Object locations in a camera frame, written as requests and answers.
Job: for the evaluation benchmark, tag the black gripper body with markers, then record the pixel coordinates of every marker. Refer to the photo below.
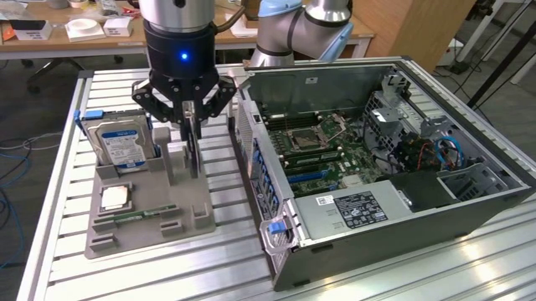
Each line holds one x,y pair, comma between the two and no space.
182,62

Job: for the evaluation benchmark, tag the black graphics card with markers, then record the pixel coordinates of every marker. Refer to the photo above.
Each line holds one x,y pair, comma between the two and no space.
193,156

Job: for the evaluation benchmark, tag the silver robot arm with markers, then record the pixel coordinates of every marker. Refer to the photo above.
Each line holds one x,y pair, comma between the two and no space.
176,15

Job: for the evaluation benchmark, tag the hard disk in blue caddy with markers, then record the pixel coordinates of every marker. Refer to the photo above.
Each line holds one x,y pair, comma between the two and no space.
122,147

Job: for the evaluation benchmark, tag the white paper stack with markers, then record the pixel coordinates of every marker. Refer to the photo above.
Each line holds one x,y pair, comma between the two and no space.
245,31

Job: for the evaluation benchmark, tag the white labelled box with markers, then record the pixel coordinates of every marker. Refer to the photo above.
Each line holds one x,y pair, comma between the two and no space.
117,28

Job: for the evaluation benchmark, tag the wooden desk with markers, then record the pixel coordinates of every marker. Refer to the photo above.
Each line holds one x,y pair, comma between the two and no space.
83,47

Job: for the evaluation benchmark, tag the brown cardboard box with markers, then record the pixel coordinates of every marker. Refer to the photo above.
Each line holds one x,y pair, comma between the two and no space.
252,12

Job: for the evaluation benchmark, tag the CPU socket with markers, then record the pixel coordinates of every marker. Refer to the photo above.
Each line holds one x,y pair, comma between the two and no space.
304,138

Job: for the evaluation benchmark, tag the white tape holder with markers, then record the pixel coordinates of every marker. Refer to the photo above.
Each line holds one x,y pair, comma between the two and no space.
86,31

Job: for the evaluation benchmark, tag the black office chair base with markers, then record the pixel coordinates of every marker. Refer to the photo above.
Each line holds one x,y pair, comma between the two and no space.
46,70

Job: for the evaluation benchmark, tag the metal socket cover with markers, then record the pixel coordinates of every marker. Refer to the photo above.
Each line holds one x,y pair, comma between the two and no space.
335,125

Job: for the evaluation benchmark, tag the grey parts rack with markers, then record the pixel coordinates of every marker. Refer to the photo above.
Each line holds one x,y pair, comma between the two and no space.
146,188

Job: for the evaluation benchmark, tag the installed RAM stick with label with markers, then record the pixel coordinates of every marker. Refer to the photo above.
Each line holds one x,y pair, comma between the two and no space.
315,159

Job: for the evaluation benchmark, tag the silver CPU chip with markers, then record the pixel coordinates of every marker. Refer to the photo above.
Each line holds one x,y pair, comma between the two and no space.
114,197

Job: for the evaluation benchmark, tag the blue expansion slot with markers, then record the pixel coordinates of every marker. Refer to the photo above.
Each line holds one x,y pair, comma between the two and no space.
308,177

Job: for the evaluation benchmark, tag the white box with black top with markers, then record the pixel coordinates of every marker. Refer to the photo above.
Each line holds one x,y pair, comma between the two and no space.
34,33

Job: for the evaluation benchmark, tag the grey cup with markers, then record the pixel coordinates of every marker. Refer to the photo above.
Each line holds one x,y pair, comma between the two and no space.
57,3

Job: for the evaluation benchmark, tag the green RAM stick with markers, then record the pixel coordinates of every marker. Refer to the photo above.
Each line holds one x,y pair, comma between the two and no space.
134,214

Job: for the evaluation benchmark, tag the green motherboard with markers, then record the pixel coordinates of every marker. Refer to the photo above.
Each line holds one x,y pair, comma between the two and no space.
356,156

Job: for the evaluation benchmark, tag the metal disk bay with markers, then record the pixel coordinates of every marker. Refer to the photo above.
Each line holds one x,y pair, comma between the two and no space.
385,116

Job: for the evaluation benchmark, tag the orange box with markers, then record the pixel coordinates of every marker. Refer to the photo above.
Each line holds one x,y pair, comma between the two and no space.
6,33

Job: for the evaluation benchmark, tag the silver chipset heatsink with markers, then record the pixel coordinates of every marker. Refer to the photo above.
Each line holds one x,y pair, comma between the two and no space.
352,180

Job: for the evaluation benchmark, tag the blue case latch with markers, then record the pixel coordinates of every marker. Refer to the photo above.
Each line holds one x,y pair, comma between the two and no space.
276,227

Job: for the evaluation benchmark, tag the grey power supply unit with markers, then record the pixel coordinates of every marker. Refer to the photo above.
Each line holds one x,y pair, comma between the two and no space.
327,219

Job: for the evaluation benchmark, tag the wooden cabinet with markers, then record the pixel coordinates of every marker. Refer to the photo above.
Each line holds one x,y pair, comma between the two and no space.
419,28

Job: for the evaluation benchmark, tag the white low cabinet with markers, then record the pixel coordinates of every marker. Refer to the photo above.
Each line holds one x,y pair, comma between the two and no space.
455,58

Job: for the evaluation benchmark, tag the black PC case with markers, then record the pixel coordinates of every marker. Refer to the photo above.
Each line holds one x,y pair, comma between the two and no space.
377,238

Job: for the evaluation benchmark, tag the black slanted pole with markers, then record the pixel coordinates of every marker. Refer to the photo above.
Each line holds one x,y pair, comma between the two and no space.
500,67

